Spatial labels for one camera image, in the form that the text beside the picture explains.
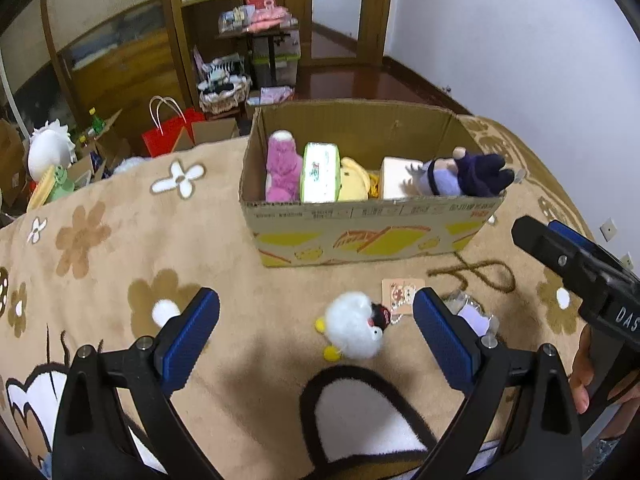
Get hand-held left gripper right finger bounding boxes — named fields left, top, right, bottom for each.
left=412, top=287, right=585, bottom=480

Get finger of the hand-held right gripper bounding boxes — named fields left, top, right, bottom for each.
left=511, top=216, right=608, bottom=302
left=547, top=220, right=626, bottom=272

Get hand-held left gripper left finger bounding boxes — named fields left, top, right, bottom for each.
left=51, top=287, right=221, bottom=480

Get white fluffy penguin plush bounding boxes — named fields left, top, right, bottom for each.
left=314, top=292, right=393, bottom=362

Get purple-clothed doll plush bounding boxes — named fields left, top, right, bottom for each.
left=405, top=146, right=516, bottom=197

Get cardboard box yellow print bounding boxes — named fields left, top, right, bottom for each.
left=239, top=99, right=507, bottom=268

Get yellow round plush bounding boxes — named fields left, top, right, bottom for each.
left=340, top=156, right=373, bottom=201

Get pink fluffy plush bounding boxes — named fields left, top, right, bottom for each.
left=265, top=130, right=305, bottom=203

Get green tissue pack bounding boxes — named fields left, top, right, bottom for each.
left=300, top=141, right=343, bottom=203

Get person's right hand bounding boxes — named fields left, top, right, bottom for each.
left=569, top=326, right=640, bottom=439

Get small plastic-wrapped toy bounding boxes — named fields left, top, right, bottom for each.
left=446, top=290, right=498, bottom=338

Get beige floral printed blanket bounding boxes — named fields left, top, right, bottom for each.
left=0, top=110, right=640, bottom=480

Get white plastic bag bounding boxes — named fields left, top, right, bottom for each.
left=112, top=156, right=148, bottom=176

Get red paper bag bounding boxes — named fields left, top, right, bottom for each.
left=141, top=95, right=207, bottom=158

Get cardboard box with bottles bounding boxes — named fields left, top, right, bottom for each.
left=70, top=109, right=133, bottom=171

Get green and yellow frog plush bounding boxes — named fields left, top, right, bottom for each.
left=26, top=165, right=76, bottom=211

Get small open cardboard box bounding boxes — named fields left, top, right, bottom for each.
left=191, top=117, right=241, bottom=148

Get white fluffy head plush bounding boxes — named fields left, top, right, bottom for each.
left=27, top=119, right=77, bottom=181

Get woven basket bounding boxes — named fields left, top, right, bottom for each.
left=198, top=76, right=252, bottom=113

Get cardboard box with pink items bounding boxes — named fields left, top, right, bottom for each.
left=245, top=85, right=296, bottom=108

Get plain brown cardboard box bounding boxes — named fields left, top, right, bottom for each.
left=0, top=119, right=28, bottom=201

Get wooden wardrobe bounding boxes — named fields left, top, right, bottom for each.
left=0, top=0, right=201, bottom=126

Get zebra striped plush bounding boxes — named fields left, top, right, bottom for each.
left=200, top=57, right=246, bottom=86

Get clear storage bin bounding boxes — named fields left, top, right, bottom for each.
left=250, top=35, right=302, bottom=86

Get wooden door with glass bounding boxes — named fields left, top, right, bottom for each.
left=285, top=0, right=396, bottom=66

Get small dark table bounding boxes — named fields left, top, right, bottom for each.
left=215, top=27, right=301, bottom=91

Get clear box of small items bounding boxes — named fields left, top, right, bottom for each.
left=217, top=5, right=256, bottom=36

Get pink folded clothes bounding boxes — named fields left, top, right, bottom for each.
left=247, top=4, right=293, bottom=33

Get wooden corner shelf unit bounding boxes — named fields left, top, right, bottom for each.
left=157, top=0, right=251, bottom=106

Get white tube frame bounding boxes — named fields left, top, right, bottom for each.
left=0, top=50, right=26, bottom=126

